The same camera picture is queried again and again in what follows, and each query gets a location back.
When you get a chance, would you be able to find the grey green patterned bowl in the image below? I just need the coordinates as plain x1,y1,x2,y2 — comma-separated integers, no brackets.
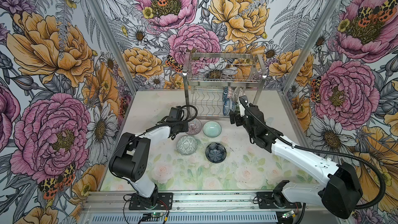
176,135,198,156

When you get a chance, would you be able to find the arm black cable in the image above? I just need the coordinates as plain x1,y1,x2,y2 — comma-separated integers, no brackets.
110,104,199,162
238,95,386,211

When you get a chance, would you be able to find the blue floral pattern bowl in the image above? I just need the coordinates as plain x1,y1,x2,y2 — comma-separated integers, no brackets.
223,98,235,116

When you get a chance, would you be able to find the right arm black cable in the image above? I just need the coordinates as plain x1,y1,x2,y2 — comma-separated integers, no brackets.
238,95,386,211

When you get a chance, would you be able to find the white vented cable duct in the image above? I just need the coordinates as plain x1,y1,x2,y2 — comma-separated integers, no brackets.
86,212,278,224

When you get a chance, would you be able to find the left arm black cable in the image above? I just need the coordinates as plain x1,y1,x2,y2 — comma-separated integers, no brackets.
110,104,199,162

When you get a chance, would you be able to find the dark navy flower bowl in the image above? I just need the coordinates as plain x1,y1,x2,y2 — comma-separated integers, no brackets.
205,143,227,163

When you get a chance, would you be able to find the aluminium front rail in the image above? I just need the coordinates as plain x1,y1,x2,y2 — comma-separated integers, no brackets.
79,189,347,214

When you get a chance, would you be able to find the blue geometric pattern bowl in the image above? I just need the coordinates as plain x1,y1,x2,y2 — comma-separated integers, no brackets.
222,87,234,102

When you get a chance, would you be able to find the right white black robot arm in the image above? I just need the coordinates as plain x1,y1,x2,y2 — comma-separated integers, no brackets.
229,106,363,219

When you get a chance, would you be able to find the left aluminium frame post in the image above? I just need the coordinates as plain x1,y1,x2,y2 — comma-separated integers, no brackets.
87,0,137,96

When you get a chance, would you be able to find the aluminium frame post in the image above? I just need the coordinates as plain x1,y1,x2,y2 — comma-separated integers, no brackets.
282,0,341,94
87,0,137,96

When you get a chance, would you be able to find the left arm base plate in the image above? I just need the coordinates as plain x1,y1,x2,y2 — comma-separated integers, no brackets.
129,192,174,211

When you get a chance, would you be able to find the mint green lined bowl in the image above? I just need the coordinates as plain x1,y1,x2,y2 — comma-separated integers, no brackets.
203,121,222,138

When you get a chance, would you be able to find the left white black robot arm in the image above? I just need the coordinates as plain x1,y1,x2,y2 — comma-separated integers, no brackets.
108,105,198,209

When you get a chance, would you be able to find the steel two-tier dish rack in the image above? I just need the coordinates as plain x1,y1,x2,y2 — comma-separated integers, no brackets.
182,52,267,119

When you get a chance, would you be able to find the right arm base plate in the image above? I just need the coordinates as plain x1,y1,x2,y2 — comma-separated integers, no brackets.
252,191,302,209

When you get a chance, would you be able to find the right aluminium frame post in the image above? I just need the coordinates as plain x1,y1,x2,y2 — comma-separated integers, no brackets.
282,0,341,94

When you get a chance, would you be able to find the green leaf pattern bowl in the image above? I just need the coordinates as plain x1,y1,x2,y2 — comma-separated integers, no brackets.
231,101,240,113

